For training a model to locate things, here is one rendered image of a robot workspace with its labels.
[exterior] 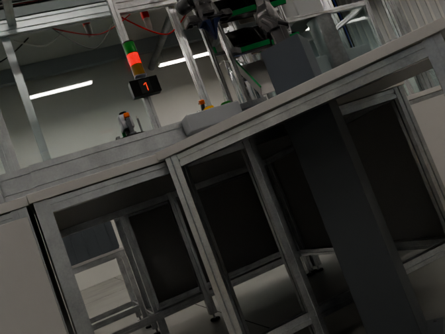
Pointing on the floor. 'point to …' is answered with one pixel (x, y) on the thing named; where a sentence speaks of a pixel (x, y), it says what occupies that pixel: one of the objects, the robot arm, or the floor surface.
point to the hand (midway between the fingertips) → (212, 30)
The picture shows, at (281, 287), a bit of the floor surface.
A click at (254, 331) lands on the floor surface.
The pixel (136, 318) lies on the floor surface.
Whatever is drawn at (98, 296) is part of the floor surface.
